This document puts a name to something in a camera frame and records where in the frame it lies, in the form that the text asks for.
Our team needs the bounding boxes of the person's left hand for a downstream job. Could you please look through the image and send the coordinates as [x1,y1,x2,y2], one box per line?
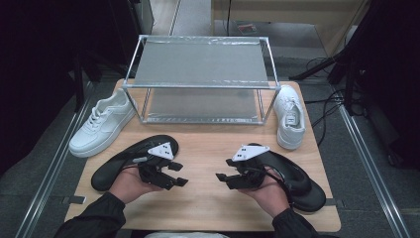
[108,165,163,204]

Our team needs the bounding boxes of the black tripod stand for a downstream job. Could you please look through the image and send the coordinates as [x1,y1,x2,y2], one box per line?
[288,44,365,117]

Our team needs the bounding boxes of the metal frame shoe rack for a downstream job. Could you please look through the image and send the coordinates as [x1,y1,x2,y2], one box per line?
[121,34,282,127]

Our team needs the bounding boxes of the dark curtain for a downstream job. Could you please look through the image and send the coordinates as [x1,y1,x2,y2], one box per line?
[0,0,142,177]
[330,0,420,171]

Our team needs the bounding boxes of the beige wooden cabinet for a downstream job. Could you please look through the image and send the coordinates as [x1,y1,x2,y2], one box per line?
[211,0,371,58]

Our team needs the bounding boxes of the red and black floor item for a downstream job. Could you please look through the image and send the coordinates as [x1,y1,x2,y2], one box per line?
[237,21,260,36]

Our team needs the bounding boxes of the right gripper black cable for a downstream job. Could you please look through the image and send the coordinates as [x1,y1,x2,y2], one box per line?
[248,166,297,211]

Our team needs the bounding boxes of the black slipper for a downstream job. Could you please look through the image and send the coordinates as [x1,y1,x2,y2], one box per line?
[246,142,328,213]
[90,134,180,193]

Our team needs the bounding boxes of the black floor cables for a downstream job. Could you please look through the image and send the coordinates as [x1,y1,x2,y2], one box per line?
[302,57,350,147]

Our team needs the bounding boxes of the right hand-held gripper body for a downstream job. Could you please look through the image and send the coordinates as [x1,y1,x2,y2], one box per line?
[227,144,271,191]

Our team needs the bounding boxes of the metal floor rail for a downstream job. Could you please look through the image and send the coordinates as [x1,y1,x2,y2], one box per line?
[14,81,97,238]
[337,104,412,238]

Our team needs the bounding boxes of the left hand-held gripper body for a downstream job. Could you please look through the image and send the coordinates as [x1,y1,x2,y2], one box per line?
[132,142,177,190]

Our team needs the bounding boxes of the person's right hand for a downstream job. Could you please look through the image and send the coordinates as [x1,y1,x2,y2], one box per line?
[237,166,292,219]

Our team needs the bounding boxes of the white sneaker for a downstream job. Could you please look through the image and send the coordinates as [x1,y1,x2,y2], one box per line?
[272,83,307,152]
[67,87,139,159]

